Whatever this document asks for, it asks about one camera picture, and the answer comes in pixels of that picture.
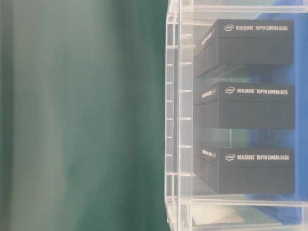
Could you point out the white paper label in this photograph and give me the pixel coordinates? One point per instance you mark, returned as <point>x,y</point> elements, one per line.
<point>215,214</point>

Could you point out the clear plastic storage case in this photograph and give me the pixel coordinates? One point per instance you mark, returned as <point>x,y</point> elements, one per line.
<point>186,22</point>

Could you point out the blue cloth case liner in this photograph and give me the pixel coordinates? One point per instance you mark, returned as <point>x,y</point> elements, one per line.
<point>283,208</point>

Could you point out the green table cloth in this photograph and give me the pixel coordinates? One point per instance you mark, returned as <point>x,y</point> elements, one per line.
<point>82,115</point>

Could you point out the black RealSense box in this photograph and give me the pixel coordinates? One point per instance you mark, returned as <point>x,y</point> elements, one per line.
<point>233,43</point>
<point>243,168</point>
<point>233,105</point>

